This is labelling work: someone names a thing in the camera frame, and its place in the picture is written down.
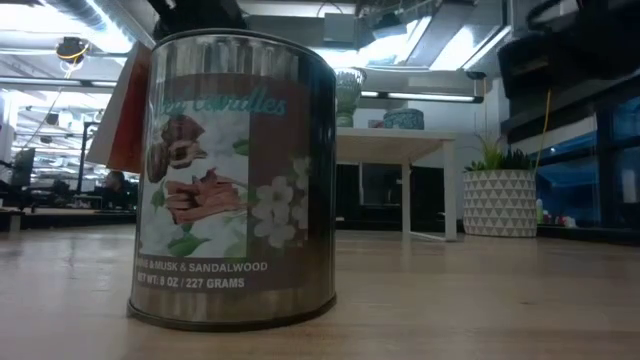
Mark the orange paper tag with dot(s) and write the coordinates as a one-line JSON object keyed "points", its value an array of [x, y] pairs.
{"points": [[125, 115]]}

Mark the blue patterned candle holder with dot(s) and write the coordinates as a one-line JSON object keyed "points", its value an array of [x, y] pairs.
{"points": [[404, 119]]}

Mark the pink patterned candle holder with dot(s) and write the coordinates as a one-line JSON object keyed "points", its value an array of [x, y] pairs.
{"points": [[376, 124]]}

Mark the green glass candle holder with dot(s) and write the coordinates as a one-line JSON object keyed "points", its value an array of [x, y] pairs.
{"points": [[350, 95]]}

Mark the silver candle tin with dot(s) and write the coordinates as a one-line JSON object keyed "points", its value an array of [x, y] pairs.
{"points": [[230, 200]]}

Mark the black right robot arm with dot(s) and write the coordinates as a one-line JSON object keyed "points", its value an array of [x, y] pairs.
{"points": [[615, 55]]}

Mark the long ceiling strip light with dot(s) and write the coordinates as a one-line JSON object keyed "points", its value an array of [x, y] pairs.
{"points": [[430, 97]]}

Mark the gray ceiling junction box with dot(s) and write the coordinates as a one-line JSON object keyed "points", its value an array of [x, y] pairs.
{"points": [[339, 27]]}

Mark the potted succulent patterned pot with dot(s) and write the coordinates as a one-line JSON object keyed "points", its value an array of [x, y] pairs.
{"points": [[500, 202]]}

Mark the green bottle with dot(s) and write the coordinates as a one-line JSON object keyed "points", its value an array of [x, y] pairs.
{"points": [[540, 212]]}

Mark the white perforated metal shelf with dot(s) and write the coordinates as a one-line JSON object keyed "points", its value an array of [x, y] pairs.
{"points": [[390, 145]]}

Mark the person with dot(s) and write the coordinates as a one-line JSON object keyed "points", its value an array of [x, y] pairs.
{"points": [[117, 190]]}

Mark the black monitor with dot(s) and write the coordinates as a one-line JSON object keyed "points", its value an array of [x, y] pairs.
{"points": [[22, 167]]}

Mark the black ceiling camera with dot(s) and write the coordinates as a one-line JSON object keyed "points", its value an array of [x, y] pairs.
{"points": [[475, 75]]}

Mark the black aluminium table frame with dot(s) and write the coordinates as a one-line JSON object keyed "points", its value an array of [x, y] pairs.
{"points": [[75, 219]]}

